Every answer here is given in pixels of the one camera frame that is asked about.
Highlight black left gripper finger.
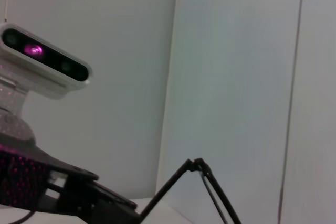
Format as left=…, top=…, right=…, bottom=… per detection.
left=41, top=178, right=144, bottom=224

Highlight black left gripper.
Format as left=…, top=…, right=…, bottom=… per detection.
left=0, top=142, right=100, bottom=211

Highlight black glasses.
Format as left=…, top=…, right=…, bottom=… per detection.
left=139, top=157, right=243, bottom=224

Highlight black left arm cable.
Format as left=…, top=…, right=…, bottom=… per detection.
left=5, top=207, right=36, bottom=224

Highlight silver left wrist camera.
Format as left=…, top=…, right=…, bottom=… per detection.
left=0, top=23, right=93, bottom=116

